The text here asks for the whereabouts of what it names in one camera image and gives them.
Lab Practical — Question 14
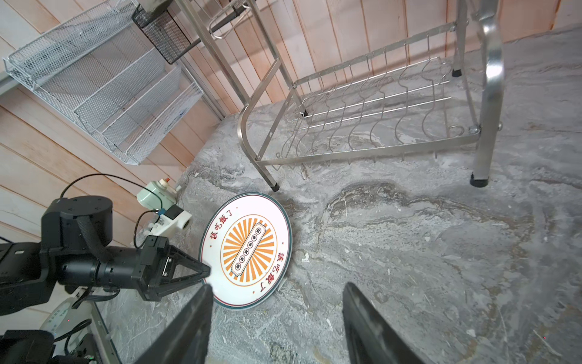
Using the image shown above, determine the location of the black mesh basket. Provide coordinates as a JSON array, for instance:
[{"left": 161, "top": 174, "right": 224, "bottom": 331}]
[{"left": 131, "top": 1, "right": 249, "bottom": 65}]

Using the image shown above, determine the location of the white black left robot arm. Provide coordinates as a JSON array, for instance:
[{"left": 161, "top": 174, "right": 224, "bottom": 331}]
[{"left": 1, "top": 196, "right": 212, "bottom": 363}]

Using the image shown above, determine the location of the stainless steel dish rack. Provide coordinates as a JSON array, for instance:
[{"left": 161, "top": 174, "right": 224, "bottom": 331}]
[{"left": 178, "top": 1, "right": 505, "bottom": 191}]

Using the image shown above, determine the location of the small orange sunburst plate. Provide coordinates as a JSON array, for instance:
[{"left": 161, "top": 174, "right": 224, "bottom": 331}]
[{"left": 199, "top": 193, "right": 293, "bottom": 310}]

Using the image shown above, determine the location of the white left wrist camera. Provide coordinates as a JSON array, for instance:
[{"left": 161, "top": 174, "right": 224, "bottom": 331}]
[{"left": 147, "top": 205, "right": 192, "bottom": 239}]

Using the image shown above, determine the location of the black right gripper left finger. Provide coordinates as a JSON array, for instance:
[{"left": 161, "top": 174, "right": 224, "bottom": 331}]
[{"left": 136, "top": 285, "right": 214, "bottom": 364}]

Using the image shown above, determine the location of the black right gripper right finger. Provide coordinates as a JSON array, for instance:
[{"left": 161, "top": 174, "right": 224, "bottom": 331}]
[{"left": 343, "top": 282, "right": 423, "bottom": 363}]

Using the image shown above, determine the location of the white wire mesh shelf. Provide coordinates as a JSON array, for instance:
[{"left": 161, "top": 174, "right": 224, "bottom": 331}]
[{"left": 4, "top": 1, "right": 203, "bottom": 165}]

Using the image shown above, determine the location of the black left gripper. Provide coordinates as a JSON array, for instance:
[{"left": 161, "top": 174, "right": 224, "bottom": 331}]
[{"left": 59, "top": 236, "right": 211, "bottom": 301}]

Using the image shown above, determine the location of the pale green ceramic bottle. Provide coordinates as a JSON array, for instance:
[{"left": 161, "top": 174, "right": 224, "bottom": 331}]
[{"left": 136, "top": 178, "right": 181, "bottom": 210}]

